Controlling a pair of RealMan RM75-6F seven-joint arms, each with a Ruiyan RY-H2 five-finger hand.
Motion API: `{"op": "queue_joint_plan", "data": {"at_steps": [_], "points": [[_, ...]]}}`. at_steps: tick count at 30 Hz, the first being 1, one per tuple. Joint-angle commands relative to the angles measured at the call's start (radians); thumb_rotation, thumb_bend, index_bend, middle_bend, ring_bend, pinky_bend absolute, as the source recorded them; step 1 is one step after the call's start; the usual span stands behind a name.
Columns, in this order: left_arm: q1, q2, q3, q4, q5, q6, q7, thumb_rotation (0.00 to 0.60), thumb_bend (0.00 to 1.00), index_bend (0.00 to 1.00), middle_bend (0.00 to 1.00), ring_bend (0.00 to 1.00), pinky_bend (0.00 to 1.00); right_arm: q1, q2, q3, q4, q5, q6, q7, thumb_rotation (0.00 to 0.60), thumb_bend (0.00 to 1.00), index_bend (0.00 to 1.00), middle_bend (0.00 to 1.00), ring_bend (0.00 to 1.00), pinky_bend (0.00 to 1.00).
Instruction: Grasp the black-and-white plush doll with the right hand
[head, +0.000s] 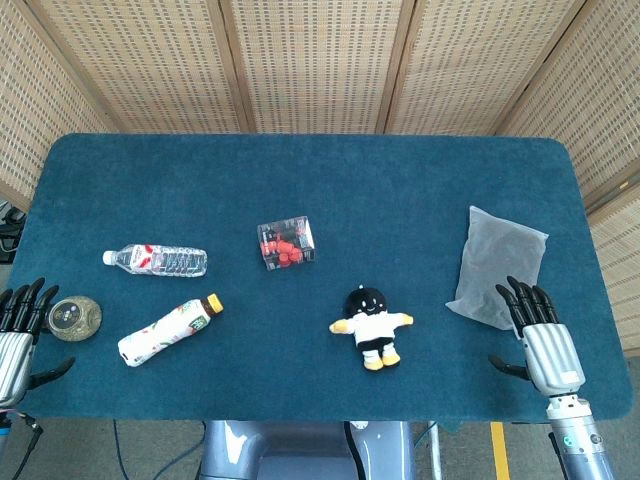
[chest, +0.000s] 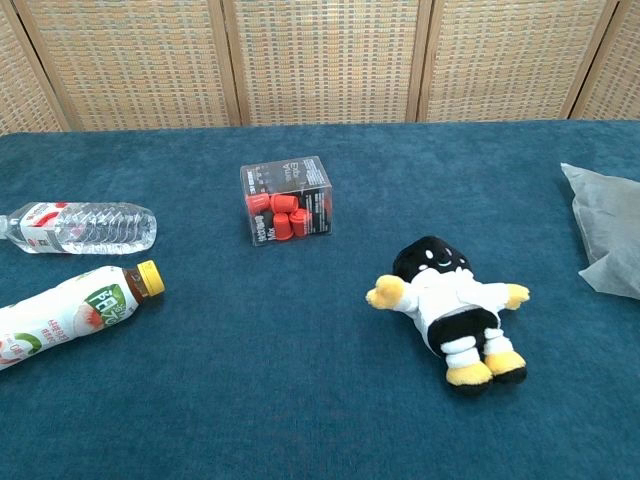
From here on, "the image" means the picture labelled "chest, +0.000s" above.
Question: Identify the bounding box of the woven rattan folding screen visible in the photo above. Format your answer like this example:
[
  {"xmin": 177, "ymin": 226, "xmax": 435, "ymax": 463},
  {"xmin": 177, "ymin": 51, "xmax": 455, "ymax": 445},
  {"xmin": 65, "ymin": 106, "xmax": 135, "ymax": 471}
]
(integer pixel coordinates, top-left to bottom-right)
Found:
[{"xmin": 0, "ymin": 0, "xmax": 640, "ymax": 134}]

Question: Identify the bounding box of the black and white plush toy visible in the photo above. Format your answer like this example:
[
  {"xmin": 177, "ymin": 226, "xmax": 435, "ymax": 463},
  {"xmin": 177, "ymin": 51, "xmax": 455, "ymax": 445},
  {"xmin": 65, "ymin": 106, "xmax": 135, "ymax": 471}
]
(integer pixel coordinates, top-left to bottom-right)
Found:
[{"xmin": 365, "ymin": 235, "xmax": 531, "ymax": 397}]

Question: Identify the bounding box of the clear plastic water bottle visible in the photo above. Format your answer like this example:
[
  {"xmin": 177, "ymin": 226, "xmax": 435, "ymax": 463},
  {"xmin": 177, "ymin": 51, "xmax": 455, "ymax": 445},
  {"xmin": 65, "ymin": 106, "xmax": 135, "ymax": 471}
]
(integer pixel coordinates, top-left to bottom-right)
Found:
[{"xmin": 0, "ymin": 200, "xmax": 158, "ymax": 256}]

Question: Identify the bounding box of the clear box of red capsules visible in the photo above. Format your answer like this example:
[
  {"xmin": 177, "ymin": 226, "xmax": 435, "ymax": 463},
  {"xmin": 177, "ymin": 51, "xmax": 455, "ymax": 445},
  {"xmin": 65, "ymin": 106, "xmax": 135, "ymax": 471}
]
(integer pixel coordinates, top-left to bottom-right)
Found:
[{"xmin": 239, "ymin": 155, "xmax": 335, "ymax": 247}]

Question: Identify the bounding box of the yellow cap tea bottle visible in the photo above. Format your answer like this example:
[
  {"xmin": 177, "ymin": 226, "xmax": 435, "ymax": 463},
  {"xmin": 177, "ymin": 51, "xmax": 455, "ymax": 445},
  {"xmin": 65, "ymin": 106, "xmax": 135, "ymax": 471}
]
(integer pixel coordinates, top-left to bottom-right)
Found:
[{"xmin": 0, "ymin": 259, "xmax": 167, "ymax": 372}]

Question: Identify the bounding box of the grey plastic bag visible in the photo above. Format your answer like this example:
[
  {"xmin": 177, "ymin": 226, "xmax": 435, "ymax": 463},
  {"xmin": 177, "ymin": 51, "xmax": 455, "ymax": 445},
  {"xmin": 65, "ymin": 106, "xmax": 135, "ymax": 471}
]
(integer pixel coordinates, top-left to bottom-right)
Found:
[{"xmin": 559, "ymin": 162, "xmax": 640, "ymax": 301}]

